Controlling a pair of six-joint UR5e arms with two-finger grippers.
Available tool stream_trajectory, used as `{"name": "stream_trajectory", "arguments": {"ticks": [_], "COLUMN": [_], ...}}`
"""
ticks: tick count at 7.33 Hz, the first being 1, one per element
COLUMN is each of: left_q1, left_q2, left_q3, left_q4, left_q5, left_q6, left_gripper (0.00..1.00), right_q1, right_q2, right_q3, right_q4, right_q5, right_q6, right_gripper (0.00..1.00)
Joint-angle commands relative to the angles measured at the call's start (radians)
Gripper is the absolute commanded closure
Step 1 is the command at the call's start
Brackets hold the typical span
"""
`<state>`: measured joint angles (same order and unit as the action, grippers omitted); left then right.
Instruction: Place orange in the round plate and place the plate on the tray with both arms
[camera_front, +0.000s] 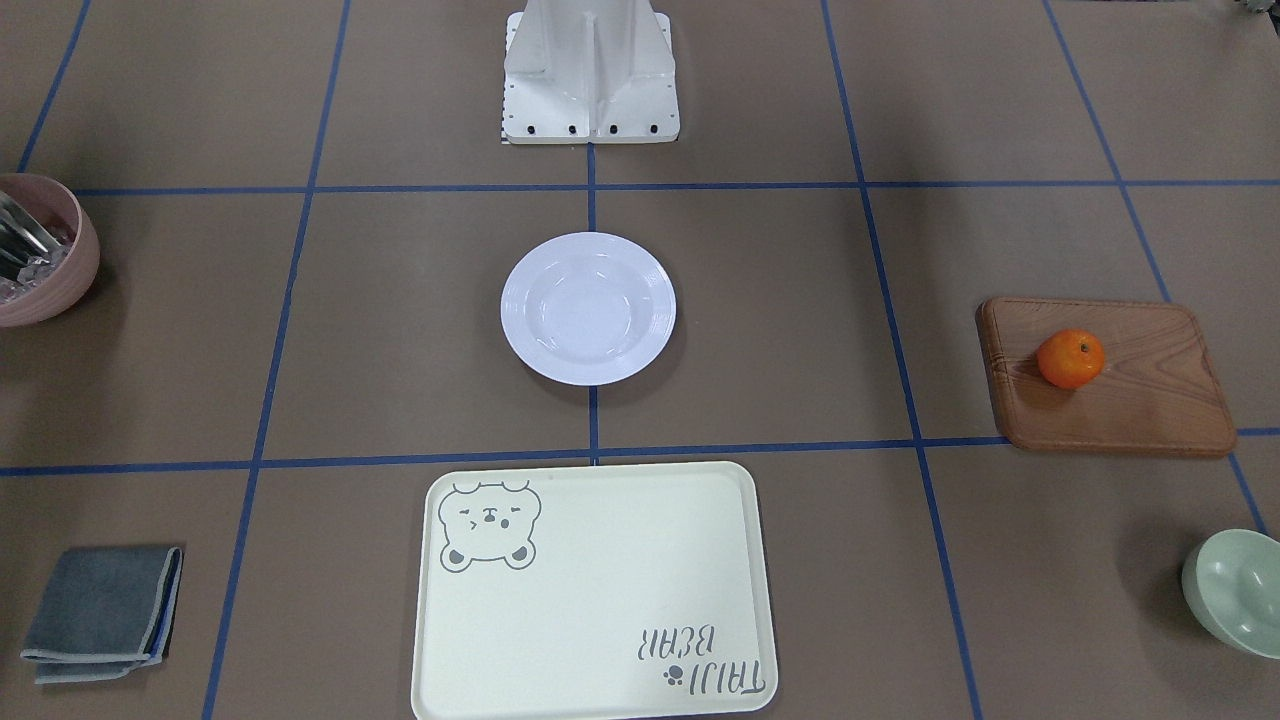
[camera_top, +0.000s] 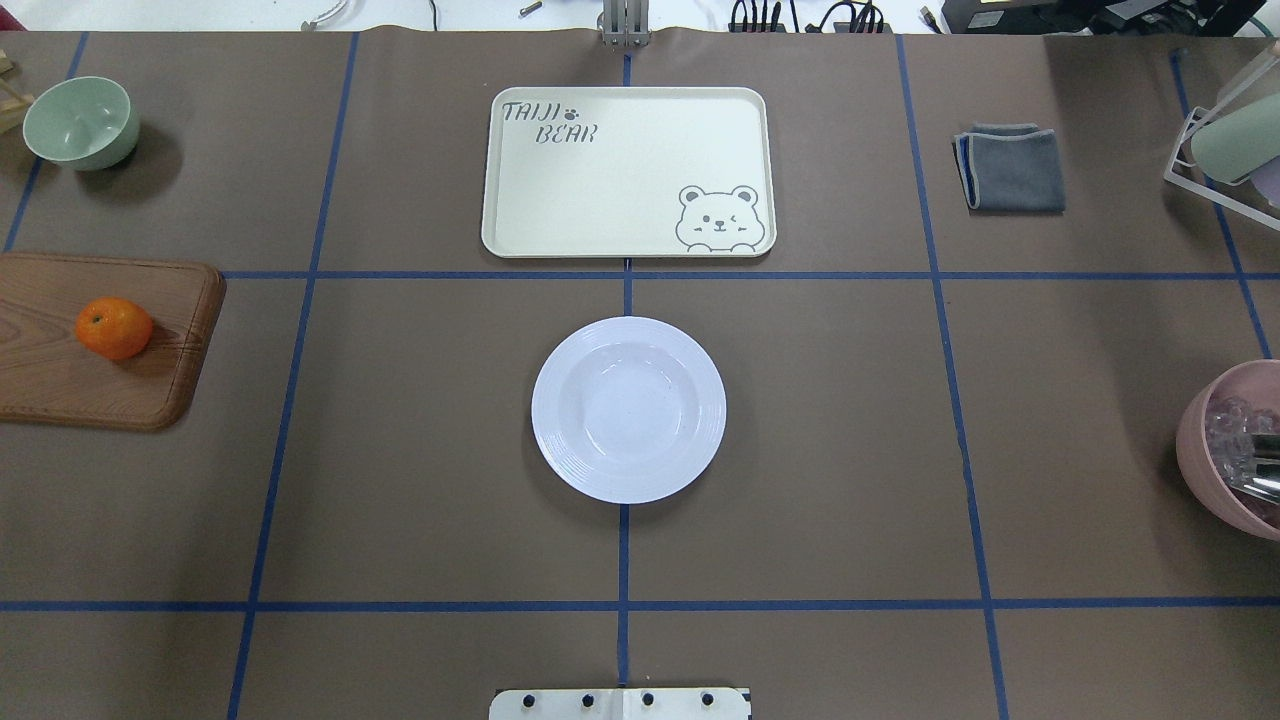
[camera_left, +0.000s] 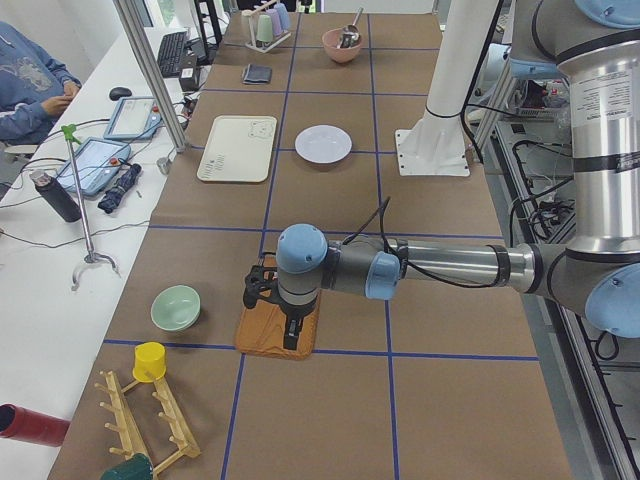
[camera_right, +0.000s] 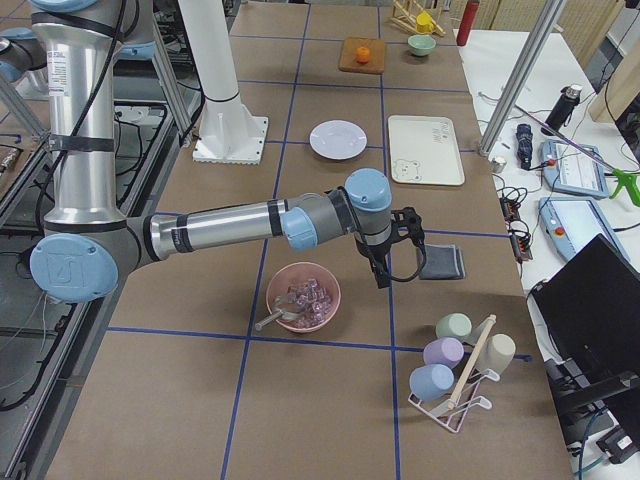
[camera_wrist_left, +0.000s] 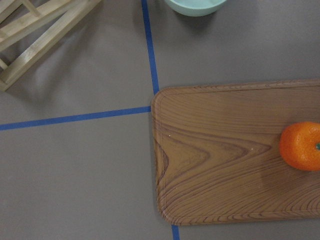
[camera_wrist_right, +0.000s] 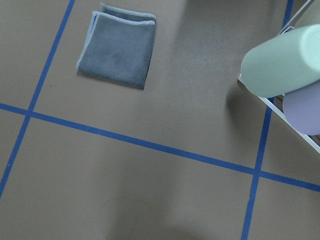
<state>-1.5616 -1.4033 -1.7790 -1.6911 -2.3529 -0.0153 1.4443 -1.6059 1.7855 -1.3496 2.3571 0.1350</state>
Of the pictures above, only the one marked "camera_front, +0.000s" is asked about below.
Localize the cream bear print tray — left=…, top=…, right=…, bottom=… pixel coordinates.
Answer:
left=410, top=461, right=780, bottom=719

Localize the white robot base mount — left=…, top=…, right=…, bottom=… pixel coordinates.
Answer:
left=500, top=1, right=681, bottom=145

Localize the metal cutlery in bowl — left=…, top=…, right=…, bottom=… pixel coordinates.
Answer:
left=1, top=192, right=70, bottom=287

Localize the white round plate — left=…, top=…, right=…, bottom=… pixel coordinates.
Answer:
left=499, top=232, right=678, bottom=387

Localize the green ceramic bowl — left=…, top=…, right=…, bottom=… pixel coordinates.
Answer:
left=1181, top=529, right=1279, bottom=660

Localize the wooden cutting board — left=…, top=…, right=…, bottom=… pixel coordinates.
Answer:
left=975, top=296, right=1238, bottom=457

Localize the folded grey cloth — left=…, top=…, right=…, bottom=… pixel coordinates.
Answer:
left=20, top=544, right=184, bottom=685

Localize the pink bowl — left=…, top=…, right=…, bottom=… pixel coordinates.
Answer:
left=1, top=173, right=101, bottom=328

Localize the orange mandarin fruit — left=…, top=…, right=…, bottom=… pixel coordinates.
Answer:
left=1036, top=328, right=1106, bottom=389

